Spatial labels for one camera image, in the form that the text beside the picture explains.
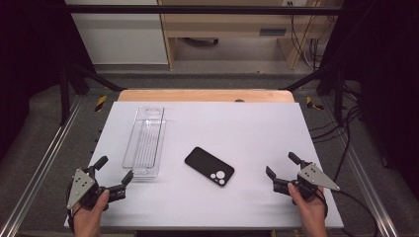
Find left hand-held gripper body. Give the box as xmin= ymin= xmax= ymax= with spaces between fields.
xmin=66 ymin=167 xmax=112 ymax=210

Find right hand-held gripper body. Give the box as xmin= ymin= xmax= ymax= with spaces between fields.
xmin=273 ymin=160 xmax=341 ymax=200

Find clear plastic packaging tray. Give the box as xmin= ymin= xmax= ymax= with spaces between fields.
xmin=122 ymin=105 xmax=167 ymax=182

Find person's left hand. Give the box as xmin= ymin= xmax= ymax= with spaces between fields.
xmin=71 ymin=190 xmax=111 ymax=228

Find person's right hand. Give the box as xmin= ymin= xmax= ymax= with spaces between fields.
xmin=287 ymin=183 xmax=327 ymax=225

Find yellow black striped tape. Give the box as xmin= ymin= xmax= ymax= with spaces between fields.
xmin=94 ymin=95 xmax=109 ymax=113
xmin=305 ymin=96 xmax=325 ymax=112

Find white board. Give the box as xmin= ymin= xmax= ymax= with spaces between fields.
xmin=63 ymin=101 xmax=345 ymax=230

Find black metal stand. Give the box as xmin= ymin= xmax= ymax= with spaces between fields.
xmin=280 ymin=64 xmax=346 ymax=126
xmin=58 ymin=62 xmax=126 ymax=126

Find black curtain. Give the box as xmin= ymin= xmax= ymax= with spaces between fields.
xmin=0 ymin=0 xmax=97 ymax=162
xmin=318 ymin=0 xmax=419 ymax=200

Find white cabinet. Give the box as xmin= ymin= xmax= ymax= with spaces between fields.
xmin=64 ymin=0 xmax=169 ymax=65

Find wooden desk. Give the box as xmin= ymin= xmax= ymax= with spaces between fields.
xmin=157 ymin=0 xmax=344 ymax=71

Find black metal crossbar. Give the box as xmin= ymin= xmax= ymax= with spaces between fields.
xmin=63 ymin=4 xmax=344 ymax=16

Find right hand-held gripper cable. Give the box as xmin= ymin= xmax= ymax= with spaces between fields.
xmin=315 ymin=187 xmax=329 ymax=219

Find long black floor cable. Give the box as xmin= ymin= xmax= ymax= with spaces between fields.
xmin=330 ymin=108 xmax=380 ymax=237

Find bundle of black floor cables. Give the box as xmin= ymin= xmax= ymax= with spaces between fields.
xmin=308 ymin=104 xmax=364 ymax=144

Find aluminium rail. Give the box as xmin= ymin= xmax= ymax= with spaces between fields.
xmin=0 ymin=96 xmax=84 ymax=237
xmin=324 ymin=98 xmax=400 ymax=237

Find hanging cables behind desk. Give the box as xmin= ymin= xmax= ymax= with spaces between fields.
xmin=289 ymin=0 xmax=334 ymax=71

